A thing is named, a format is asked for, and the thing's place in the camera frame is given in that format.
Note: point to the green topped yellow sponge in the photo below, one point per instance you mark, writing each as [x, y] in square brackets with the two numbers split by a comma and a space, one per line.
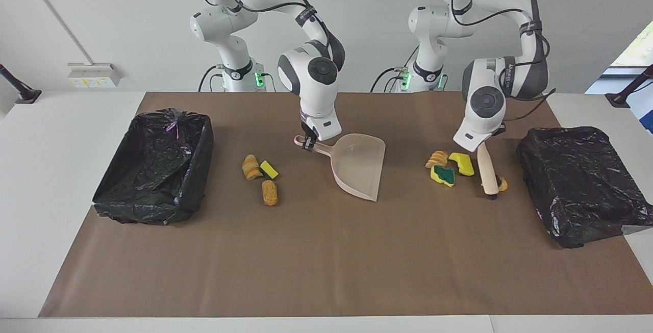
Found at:
[444, 176]

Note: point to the notched yellow sponge piece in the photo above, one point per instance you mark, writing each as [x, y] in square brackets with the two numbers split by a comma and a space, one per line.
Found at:
[463, 163]

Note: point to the brown oblong bread toy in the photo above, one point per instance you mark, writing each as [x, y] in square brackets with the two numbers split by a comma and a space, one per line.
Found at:
[269, 193]

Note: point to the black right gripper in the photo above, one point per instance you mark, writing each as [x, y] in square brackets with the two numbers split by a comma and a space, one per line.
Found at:
[308, 130]

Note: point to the beige hand brush black bristles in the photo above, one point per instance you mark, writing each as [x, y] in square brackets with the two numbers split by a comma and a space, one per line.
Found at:
[488, 170]

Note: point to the pale sliced bread toy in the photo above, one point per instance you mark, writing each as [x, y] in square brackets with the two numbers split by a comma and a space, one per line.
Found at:
[503, 185]

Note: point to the brown paper table mat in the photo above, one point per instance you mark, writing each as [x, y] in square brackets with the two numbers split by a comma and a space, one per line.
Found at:
[326, 272]

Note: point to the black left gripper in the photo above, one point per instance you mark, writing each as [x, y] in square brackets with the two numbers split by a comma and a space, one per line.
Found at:
[500, 130]

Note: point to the bin lined with black bag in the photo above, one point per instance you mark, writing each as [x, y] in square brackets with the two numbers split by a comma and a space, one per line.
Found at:
[153, 170]
[581, 185]

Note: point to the beige plastic dustpan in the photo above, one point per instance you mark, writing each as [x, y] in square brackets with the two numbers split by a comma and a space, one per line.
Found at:
[357, 167]

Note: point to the orange striped croissant toy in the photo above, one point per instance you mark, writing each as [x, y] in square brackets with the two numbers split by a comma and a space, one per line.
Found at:
[437, 159]
[251, 167]

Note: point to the bright window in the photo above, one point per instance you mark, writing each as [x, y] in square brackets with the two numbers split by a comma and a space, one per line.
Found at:
[637, 47]

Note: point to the white wall socket box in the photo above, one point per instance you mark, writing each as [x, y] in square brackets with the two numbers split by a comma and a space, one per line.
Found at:
[94, 75]

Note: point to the small yellow green sponge piece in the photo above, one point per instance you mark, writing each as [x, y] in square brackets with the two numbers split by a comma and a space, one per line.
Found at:
[269, 170]

